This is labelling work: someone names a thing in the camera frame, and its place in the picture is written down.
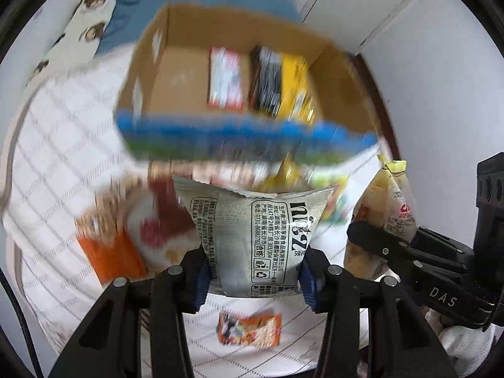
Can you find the green snack packet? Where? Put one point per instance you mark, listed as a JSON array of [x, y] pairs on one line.
[[334, 201]]

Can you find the dark wooden bed frame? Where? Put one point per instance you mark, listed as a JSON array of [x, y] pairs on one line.
[[380, 102]]

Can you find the yellow snack packet red label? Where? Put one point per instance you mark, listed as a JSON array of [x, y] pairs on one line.
[[285, 175]]

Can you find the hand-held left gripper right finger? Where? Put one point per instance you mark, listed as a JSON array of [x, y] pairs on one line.
[[309, 285]]

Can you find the person's right forearm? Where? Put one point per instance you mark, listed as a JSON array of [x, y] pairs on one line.
[[468, 350]]

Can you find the cardboard box with blue print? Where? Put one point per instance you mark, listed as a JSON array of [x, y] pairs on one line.
[[185, 82]]

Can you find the beige snack packet yellow top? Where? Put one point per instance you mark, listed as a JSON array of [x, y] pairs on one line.
[[397, 204]]

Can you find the white checked blanket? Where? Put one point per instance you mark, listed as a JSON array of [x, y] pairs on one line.
[[63, 157]]

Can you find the grey printed snack packet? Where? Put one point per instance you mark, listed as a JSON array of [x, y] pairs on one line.
[[252, 236]]

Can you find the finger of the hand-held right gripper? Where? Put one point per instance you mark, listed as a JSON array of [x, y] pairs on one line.
[[374, 240]]

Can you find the black snack packet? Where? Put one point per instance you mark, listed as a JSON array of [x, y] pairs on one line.
[[264, 82]]

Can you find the red and white snack packet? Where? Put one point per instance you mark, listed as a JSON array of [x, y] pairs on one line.
[[225, 78]]

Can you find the bear print pillow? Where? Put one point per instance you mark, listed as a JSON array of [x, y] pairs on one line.
[[84, 19]]

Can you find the small orange snack packet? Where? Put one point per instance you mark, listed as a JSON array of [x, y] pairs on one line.
[[250, 328]]

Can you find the large orange snack packet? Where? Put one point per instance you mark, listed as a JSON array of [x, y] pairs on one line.
[[112, 250]]

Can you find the white cabinet door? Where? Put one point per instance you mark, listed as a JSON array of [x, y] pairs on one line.
[[354, 4]]

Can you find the blue cloth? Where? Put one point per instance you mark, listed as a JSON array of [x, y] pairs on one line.
[[130, 12]]

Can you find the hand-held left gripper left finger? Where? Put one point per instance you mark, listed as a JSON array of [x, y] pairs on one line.
[[201, 283]]

